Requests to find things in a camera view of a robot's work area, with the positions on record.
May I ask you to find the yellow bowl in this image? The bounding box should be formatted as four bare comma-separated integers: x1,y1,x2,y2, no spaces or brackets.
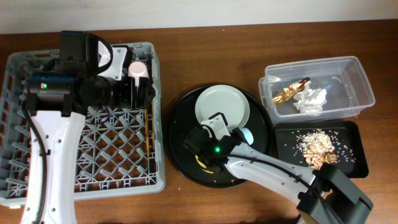
195,156,215,174

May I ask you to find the blue cup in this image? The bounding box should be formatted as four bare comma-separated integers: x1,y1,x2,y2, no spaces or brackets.
240,128,254,145

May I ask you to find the pink cup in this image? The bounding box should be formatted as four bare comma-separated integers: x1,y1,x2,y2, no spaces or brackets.
127,61,149,87

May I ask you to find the gold brown snack wrapper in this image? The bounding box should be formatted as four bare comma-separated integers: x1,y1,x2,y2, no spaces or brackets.
272,77,310,105

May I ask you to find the food scraps and rice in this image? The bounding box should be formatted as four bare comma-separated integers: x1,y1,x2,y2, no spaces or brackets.
293,129,356,169

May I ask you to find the white napkin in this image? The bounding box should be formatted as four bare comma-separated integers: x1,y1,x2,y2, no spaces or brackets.
293,88,327,113

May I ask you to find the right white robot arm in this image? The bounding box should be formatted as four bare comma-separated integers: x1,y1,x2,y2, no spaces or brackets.
183,113,374,224

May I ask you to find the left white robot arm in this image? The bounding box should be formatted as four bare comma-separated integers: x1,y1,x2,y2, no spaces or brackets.
22,31,155,223

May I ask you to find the grey plastic dishwasher rack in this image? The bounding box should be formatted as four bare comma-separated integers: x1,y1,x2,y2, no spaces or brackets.
1,42,165,208

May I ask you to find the round black serving tray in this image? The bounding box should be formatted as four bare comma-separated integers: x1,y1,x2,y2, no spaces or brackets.
163,85,274,188

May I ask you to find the grey round plate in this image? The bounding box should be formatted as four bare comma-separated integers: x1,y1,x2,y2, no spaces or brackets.
195,85,250,131

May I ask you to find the black rectangular tray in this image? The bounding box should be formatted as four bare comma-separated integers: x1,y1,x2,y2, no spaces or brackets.
275,121,369,179

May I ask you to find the clear plastic bin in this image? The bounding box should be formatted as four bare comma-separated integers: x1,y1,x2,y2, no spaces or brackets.
259,56,376,124

